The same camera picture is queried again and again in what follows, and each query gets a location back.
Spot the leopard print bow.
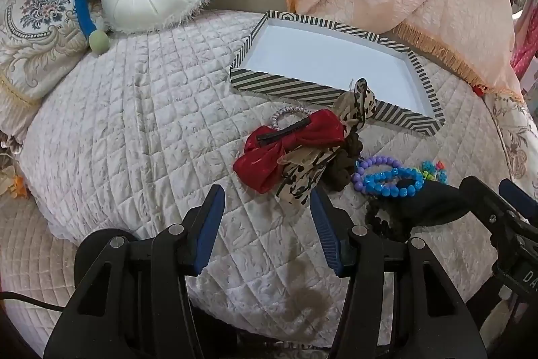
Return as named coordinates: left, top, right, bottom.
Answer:
left=281, top=78, right=376, bottom=208

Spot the purple bead bracelet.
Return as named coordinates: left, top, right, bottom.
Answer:
left=352, top=156, right=404, bottom=193

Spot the cream quilted rug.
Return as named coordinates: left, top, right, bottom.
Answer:
left=0, top=195, right=85, bottom=301

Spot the black cable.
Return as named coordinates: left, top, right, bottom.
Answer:
left=0, top=292, right=64, bottom=311

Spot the striped cardboard box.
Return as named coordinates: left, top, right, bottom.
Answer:
left=229, top=10, right=445, bottom=138

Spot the pale beaded hair tie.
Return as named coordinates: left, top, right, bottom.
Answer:
left=270, top=106, right=312, bottom=130

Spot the black ruffled scrunchie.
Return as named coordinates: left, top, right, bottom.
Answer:
left=365, top=201, right=410, bottom=243

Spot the white quilted bedspread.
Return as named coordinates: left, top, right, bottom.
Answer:
left=17, top=10, right=522, bottom=347

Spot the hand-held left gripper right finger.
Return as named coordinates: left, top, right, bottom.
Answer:
left=310, top=187, right=488, bottom=359

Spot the blue bead bracelet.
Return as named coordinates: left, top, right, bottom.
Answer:
left=362, top=168, right=424, bottom=199

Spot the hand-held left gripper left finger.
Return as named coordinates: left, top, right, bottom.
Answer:
left=44, top=184, right=225, bottom=359

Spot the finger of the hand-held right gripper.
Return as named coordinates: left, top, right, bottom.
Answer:
left=499, top=179, right=538, bottom=234
left=459, top=176, right=526, bottom=259

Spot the orange fabric flower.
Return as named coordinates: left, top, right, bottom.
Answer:
left=0, top=168, right=30, bottom=199

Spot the floral embroidered pillow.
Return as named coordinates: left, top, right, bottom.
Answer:
left=0, top=0, right=110, bottom=141

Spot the black cloth hair accessory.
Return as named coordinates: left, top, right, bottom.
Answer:
left=395, top=180, right=488, bottom=229

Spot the pink cloth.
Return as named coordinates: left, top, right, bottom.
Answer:
left=496, top=0, right=538, bottom=82

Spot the dark brown scrunchie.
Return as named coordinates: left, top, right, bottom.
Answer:
left=325, top=132, right=363, bottom=188

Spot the cream floral sheet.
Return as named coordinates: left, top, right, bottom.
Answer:
left=483, top=90, right=538, bottom=191

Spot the red bow hair clip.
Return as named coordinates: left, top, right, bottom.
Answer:
left=232, top=109, right=346, bottom=194

